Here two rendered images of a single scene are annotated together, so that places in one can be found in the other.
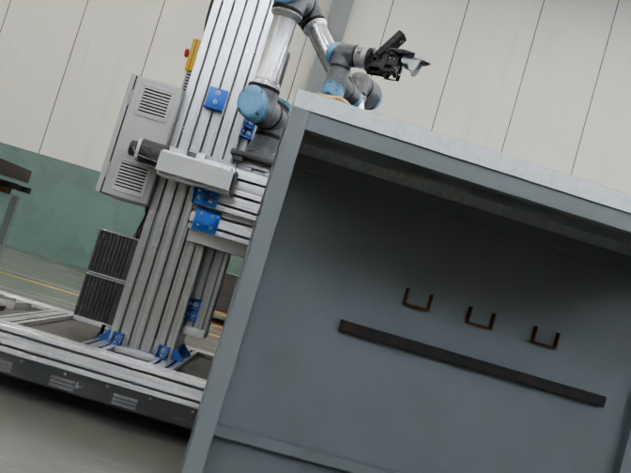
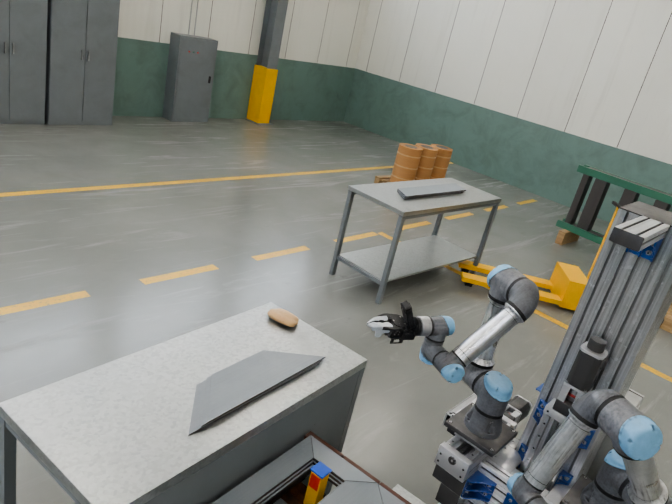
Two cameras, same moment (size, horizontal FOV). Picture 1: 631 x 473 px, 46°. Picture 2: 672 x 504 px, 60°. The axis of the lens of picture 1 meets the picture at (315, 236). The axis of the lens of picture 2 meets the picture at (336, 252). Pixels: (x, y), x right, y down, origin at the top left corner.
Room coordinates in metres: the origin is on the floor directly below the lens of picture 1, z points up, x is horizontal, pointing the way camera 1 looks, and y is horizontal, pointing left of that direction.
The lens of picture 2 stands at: (3.35, -1.74, 2.43)
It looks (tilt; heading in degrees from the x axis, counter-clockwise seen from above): 22 degrees down; 128
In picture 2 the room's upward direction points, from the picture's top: 13 degrees clockwise
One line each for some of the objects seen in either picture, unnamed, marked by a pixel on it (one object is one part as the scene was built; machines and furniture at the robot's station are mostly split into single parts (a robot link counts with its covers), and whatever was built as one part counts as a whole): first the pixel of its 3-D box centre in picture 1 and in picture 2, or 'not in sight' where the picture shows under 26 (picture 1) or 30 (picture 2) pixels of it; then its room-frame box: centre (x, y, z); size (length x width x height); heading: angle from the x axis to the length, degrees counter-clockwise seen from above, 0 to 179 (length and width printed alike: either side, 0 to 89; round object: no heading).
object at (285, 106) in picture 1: (274, 117); (494, 392); (2.73, 0.27, 1.20); 0.13 x 0.12 x 0.14; 155
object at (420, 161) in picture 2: not in sight; (420, 169); (-1.60, 6.38, 0.38); 1.20 x 0.80 x 0.77; 85
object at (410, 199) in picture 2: not in sight; (419, 232); (0.42, 3.39, 0.49); 1.80 x 0.70 x 0.99; 88
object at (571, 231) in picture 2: not in sight; (619, 221); (1.40, 7.10, 0.58); 1.60 x 0.60 x 1.17; 176
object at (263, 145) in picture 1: (267, 148); (485, 416); (2.74, 0.26, 1.09); 0.15 x 0.15 x 0.10
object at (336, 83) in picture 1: (337, 83); (433, 350); (2.52, 0.08, 1.34); 0.11 x 0.08 x 0.11; 155
